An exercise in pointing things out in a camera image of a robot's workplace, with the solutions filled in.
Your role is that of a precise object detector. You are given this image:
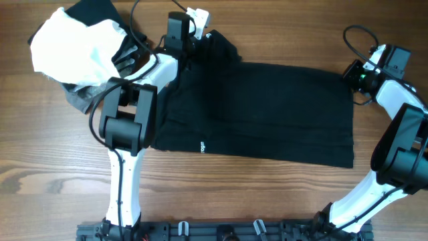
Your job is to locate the white folded cloth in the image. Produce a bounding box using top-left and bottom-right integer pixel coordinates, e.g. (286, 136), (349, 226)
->
(30, 7), (127, 86)

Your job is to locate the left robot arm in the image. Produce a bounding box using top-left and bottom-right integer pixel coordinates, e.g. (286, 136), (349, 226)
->
(99, 11), (197, 232)

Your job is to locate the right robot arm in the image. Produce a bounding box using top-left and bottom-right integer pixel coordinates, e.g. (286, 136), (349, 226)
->
(308, 44), (427, 240)

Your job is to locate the black polo shirt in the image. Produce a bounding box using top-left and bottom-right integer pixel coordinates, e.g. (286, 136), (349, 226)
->
(152, 30), (354, 168)

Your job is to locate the grey folded garment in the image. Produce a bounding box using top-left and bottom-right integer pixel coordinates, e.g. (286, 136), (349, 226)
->
(59, 43), (146, 114)

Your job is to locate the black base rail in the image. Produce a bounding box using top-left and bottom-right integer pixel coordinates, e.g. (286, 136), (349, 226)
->
(76, 220), (375, 241)

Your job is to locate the left black cable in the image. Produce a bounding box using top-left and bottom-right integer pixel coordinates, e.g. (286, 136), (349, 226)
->
(88, 0), (188, 241)

